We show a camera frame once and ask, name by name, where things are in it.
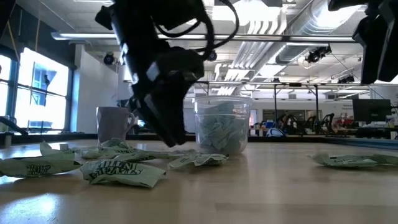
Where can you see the black aluminium table frame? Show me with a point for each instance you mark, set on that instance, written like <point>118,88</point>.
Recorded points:
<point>280,139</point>

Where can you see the long grey ceiling pipe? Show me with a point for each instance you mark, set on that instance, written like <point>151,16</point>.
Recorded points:
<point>264,38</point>

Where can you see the clear plastic cup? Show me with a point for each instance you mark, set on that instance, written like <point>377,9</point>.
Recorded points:
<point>203,102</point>

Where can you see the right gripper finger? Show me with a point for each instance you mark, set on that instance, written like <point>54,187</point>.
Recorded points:
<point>370,56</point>
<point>388,43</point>

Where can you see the black background robot arms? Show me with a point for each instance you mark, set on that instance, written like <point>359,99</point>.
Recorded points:
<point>306,123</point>

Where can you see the black background rig frame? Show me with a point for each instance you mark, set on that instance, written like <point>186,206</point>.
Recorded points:
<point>275,102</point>

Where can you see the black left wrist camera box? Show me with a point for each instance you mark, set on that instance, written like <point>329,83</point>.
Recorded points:
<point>183,63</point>

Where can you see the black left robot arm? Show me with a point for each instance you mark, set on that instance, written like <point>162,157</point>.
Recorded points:
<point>180,9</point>

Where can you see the grey purple mug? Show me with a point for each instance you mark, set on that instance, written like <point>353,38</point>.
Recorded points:
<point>113,124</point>

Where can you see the green white stevia packet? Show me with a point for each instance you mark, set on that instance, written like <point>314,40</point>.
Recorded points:
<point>37,166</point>
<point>240,132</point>
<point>199,159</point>
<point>122,174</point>
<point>354,160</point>
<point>49,149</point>
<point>217,141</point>
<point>90,152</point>
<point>136,154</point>
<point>115,143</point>
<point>224,112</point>

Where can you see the dark computer monitor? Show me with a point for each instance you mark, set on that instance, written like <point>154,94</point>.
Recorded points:
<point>371,110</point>

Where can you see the silver ventilation duct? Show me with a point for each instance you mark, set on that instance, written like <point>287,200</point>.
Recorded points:
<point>311,28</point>

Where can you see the round black ceiling fixture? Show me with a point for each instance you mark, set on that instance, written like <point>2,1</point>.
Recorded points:
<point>108,58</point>

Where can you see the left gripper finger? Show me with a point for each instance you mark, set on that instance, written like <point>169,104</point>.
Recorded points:
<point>158,121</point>
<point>177,99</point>

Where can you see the large bright window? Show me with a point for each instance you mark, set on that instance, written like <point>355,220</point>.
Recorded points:
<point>40,93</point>

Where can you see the black ceiling spotlight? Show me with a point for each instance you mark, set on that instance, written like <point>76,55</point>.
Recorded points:
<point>317,54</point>

